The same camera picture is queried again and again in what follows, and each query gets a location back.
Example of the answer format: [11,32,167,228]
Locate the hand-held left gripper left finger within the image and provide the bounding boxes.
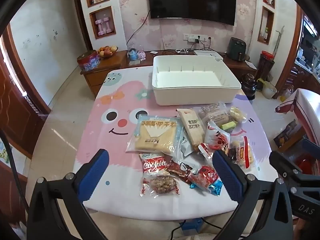
[26,149,110,240]

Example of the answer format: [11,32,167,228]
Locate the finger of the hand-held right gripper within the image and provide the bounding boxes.
[301,137,320,160]
[269,151,304,183]

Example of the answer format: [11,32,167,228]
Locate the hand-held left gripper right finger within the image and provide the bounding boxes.
[212,150,293,240]

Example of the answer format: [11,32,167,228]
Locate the red and blue snack packet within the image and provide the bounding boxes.
[188,165,223,196]

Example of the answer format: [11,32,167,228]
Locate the clear rice cracker packet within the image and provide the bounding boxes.
[229,135,255,172]

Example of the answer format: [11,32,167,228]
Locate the small red white packet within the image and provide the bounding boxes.
[198,142,215,159]

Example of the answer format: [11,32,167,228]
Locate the red white snack packet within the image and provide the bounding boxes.
[204,119,231,153]

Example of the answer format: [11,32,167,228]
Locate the brown chocolate snack packet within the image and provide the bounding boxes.
[165,159,193,183]

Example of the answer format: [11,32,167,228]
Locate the red label cookie packet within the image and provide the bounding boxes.
[139,152,181,198]

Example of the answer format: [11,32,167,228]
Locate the toast bread packet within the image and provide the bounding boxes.
[126,114,185,154]

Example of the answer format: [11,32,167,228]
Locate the white plastic storage bin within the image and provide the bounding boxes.
[151,55,242,106]

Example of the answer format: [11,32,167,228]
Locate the red plastic object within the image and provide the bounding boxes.
[294,152,313,176]

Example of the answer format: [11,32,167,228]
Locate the cardboard box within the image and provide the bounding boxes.
[273,119,305,148]

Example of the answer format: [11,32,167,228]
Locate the red white covered table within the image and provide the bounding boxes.
[275,88,320,140]

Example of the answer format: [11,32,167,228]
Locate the pink cartoon tablecloth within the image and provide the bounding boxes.
[74,69,273,222]

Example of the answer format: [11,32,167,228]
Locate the green snack packet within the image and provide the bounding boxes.
[221,121,238,132]

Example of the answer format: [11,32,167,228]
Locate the beige cracker packet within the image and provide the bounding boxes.
[176,108,207,152]

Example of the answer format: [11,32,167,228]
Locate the clear packet brown snack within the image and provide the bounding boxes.
[199,102,230,128]

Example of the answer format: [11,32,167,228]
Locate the clear packet yellow pastry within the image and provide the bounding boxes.
[229,106,247,123]

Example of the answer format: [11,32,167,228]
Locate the blue box under table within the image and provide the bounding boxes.
[182,218,203,232]

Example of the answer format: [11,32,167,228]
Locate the white bucket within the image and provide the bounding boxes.
[262,81,278,99]

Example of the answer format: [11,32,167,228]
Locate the dark ceramic jar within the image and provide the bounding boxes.
[240,73,258,101]

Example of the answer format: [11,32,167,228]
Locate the dark bin red top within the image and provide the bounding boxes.
[258,51,275,82]

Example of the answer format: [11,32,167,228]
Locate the wooden cabinet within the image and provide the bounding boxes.
[80,50,258,98]

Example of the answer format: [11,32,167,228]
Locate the wooden door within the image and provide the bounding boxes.
[0,22,52,159]

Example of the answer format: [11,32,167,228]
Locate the mop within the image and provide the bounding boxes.
[275,26,285,55]

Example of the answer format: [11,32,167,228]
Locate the red tin box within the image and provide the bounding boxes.
[77,50,100,72]

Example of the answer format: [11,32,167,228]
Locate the fruit bowl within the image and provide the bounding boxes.
[97,45,118,59]

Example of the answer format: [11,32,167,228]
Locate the white flat device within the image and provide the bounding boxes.
[194,50,224,62]

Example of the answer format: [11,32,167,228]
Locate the dark air fryer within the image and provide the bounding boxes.
[228,37,247,61]

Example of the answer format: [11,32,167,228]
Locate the pink toy figure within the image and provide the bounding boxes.
[137,45,147,61]

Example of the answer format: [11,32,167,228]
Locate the black television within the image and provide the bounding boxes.
[146,0,237,26]

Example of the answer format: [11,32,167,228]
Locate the black power cable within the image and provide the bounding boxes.
[162,217,227,240]

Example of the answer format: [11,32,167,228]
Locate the wall socket strip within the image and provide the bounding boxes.
[183,33,209,43]

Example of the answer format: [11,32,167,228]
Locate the black television cable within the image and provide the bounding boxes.
[126,10,150,53]

